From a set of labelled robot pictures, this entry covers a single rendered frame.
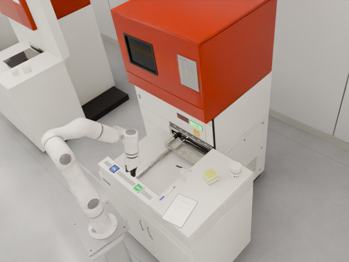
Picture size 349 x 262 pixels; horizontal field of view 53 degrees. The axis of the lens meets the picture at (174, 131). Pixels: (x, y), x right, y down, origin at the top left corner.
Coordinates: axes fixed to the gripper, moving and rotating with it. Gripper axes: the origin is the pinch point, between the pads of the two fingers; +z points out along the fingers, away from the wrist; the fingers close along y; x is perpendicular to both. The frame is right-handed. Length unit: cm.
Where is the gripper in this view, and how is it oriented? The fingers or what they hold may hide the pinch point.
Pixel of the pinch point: (133, 173)
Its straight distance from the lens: 220.4
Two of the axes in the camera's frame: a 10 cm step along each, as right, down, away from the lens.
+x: 7.0, 4.2, -5.7
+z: -0.2, 8.2, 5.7
